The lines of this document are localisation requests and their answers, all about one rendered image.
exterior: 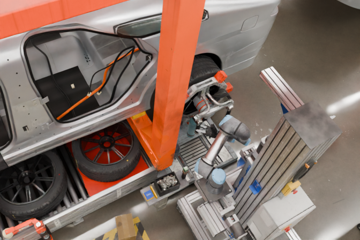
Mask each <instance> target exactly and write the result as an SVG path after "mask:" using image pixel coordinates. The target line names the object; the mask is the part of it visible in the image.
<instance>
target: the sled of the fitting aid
mask: <svg viewBox="0 0 360 240"><path fill-rule="evenodd" d="M199 135H200V134H195V136H194V137H193V138H195V137H197V136H199ZM193 138H189V137H188V136H184V137H182V138H180V139H178V140H177V143H178V145H181V144H183V143H185V142H187V141H189V140H191V139H193Z"/></svg>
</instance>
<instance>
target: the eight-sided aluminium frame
mask: <svg viewBox="0 0 360 240"><path fill-rule="evenodd" d="M203 84H205V85H203ZM201 85H203V86H201ZM213 85H217V86H219V89H218V90H220V89H222V88H223V89H225V90H226V89H227V85H226V83H225V82H224V81H223V82H222V83H219V82H218V81H217V80H216V78H215V77H211V78H209V79H207V80H204V81H202V82H199V83H197V84H194V85H192V86H191V87H190V88H189V89H188V90H187V93H188V95H189V97H188V98H187V99H186V100H185V103H186V102H187V101H188V100H189V99H190V98H192V97H193V96H194V95H195V94H196V93H197V92H199V91H201V90H203V89H205V88H207V87H211V86H213ZM222 99H223V97H222V98H217V100H216V102H218V103H219V102H220V101H222ZM198 113H200V112H199V111H198V110H197V111H195V112H193V113H191V114H188V115H184V114H183V115H182V120H181V121H183V122H189V121H190V118H191V116H194V115H196V114H198Z"/></svg>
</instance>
